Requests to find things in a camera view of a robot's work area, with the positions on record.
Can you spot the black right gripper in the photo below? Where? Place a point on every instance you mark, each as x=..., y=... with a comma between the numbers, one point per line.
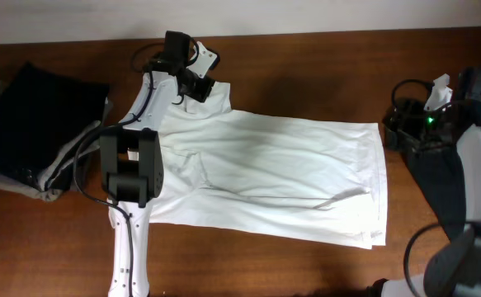
x=406, y=115

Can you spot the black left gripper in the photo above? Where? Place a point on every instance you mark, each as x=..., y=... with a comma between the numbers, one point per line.
x=201, y=92

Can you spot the white t-shirt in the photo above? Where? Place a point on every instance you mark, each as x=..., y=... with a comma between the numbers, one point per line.
x=319, y=181

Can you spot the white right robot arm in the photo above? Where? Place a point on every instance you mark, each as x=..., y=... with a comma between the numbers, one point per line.
x=433, y=265

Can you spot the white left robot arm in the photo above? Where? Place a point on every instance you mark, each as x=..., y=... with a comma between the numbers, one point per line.
x=132, y=172

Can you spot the dark navy garment pile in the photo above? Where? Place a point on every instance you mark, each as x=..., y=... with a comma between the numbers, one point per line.
x=440, y=176

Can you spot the black folded garment stack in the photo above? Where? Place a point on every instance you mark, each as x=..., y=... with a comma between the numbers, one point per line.
x=40, y=112

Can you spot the grey striped folded garment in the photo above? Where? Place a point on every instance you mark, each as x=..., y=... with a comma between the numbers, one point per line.
x=64, y=157

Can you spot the grey folded cloth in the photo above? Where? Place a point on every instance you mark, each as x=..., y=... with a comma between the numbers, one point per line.
x=8, y=184

